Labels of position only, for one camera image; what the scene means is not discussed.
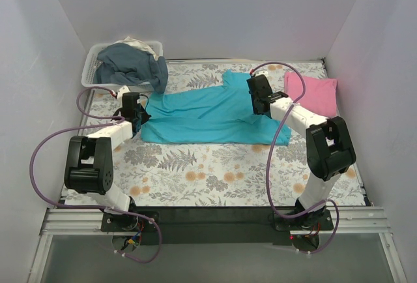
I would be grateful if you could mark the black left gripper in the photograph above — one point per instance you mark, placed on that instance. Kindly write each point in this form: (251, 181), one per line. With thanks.
(141, 119)

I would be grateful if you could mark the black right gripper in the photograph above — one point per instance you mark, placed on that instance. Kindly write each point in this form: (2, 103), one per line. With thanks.
(257, 106)

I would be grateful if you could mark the teal t shirt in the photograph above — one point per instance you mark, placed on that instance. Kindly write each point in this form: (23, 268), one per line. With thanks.
(218, 114)

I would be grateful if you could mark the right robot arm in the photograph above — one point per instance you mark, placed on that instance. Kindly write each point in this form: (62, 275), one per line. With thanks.
(329, 149)

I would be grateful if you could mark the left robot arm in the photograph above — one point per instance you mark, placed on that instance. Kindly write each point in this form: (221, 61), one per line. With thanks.
(89, 164)

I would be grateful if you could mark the grey-blue t shirt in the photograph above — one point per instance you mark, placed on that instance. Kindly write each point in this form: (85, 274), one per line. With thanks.
(123, 64)

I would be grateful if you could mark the folded pink t shirt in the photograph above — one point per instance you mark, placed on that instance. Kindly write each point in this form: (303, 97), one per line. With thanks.
(320, 95)

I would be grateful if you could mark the cream t shirt in basket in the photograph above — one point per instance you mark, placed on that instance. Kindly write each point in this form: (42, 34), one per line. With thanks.
(140, 44)

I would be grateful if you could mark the white plastic laundry basket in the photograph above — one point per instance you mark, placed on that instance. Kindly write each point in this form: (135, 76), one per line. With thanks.
(88, 75)

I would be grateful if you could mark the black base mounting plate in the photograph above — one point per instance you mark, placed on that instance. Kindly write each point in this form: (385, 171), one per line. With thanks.
(212, 225)

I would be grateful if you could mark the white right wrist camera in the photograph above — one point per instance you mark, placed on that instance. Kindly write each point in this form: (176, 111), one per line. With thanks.
(259, 73)

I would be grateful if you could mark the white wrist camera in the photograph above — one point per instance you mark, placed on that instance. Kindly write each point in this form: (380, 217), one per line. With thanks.
(122, 90)
(259, 73)

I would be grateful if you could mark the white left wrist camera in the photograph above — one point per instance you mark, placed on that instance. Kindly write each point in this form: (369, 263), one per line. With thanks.
(122, 90)

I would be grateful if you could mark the aluminium frame rail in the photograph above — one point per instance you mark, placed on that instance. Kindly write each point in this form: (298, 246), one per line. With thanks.
(348, 220)

